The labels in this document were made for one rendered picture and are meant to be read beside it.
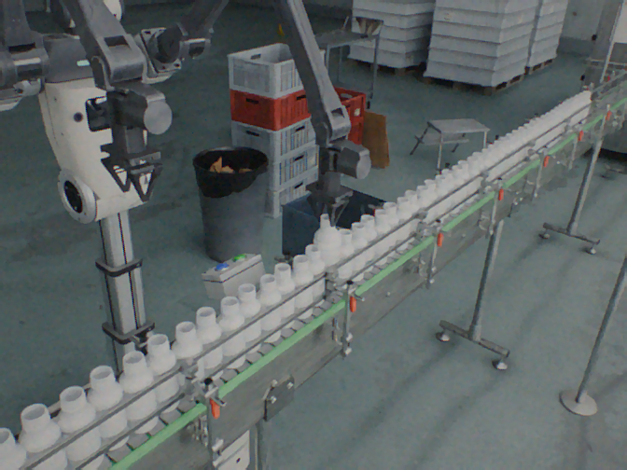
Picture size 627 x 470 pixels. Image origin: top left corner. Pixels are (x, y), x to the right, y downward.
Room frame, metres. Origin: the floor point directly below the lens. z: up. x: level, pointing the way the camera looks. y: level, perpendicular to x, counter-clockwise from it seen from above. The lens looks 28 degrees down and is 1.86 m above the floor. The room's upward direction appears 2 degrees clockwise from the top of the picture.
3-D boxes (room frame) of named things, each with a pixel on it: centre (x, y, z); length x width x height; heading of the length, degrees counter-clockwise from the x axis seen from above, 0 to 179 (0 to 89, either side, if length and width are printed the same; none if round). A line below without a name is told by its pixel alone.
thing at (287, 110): (3.94, 0.32, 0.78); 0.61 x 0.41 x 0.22; 148
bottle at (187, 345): (0.87, 0.25, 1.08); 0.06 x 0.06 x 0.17
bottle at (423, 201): (1.60, -0.33, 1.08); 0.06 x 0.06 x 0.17
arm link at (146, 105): (0.96, 0.32, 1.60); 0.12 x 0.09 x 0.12; 52
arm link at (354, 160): (1.22, -0.06, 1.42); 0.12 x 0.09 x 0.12; 51
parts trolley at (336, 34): (6.37, -0.14, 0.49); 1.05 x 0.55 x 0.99; 142
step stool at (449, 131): (4.83, -1.16, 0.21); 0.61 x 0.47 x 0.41; 15
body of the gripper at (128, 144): (0.98, 0.36, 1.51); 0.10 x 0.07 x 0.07; 52
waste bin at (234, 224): (3.11, 0.53, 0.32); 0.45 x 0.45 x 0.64
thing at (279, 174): (3.93, 0.32, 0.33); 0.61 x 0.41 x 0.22; 148
